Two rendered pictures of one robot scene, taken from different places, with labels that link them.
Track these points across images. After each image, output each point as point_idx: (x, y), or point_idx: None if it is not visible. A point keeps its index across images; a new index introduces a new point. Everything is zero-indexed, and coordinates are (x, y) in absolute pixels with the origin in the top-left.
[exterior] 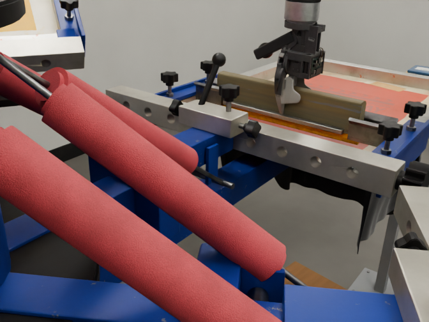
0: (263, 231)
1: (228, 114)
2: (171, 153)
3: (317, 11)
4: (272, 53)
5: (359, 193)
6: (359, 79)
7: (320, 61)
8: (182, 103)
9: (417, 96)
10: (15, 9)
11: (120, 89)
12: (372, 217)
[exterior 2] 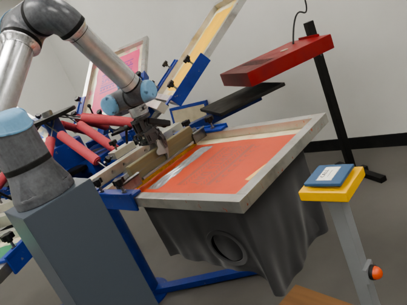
0: None
1: (113, 150)
2: (83, 157)
3: (131, 114)
4: (162, 126)
5: (296, 262)
6: None
7: (142, 138)
8: (134, 140)
9: (230, 189)
10: (36, 124)
11: (173, 124)
12: (177, 244)
